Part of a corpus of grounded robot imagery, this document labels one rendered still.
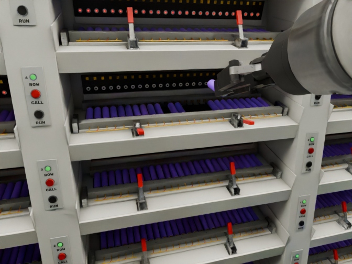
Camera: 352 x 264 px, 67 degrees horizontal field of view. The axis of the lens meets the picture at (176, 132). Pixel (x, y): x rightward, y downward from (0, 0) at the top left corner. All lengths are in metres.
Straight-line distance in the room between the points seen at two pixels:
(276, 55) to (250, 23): 0.60
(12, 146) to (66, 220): 0.21
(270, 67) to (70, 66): 0.43
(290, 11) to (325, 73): 0.62
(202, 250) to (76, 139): 0.51
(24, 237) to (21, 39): 0.45
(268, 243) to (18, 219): 0.73
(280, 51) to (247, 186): 0.59
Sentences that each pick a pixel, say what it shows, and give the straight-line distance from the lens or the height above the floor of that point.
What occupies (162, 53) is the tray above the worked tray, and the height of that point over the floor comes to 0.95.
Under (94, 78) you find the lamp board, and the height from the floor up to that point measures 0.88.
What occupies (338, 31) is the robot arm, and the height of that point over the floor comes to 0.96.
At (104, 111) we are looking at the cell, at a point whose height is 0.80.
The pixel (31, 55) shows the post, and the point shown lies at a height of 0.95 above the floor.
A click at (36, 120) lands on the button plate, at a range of 0.63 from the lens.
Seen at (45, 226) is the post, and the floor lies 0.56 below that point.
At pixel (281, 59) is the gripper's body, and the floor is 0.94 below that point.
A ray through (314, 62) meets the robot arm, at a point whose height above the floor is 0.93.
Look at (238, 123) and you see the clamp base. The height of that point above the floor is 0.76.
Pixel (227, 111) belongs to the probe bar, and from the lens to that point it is 0.74.
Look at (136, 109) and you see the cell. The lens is 0.73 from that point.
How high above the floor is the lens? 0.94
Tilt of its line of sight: 16 degrees down
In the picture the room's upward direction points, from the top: 1 degrees counter-clockwise
